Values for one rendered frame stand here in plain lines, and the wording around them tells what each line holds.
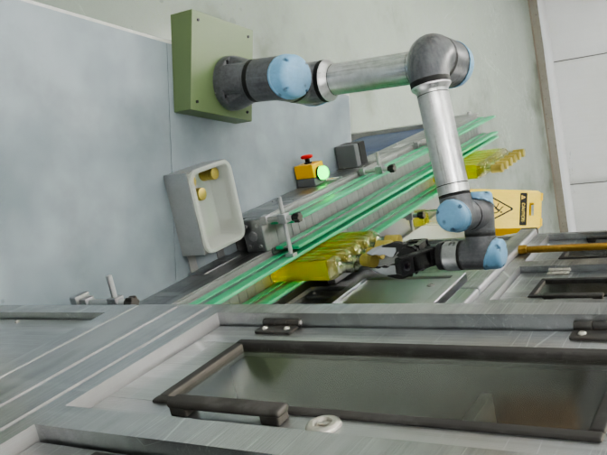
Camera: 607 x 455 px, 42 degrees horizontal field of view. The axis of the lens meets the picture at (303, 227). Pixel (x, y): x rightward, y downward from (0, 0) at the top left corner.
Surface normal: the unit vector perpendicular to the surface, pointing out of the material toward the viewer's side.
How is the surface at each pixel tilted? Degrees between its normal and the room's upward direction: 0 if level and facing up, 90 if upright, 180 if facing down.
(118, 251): 0
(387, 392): 90
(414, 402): 90
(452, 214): 90
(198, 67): 4
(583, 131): 90
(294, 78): 9
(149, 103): 0
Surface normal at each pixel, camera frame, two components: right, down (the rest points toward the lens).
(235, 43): 0.83, 0.01
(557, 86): -0.51, 0.28
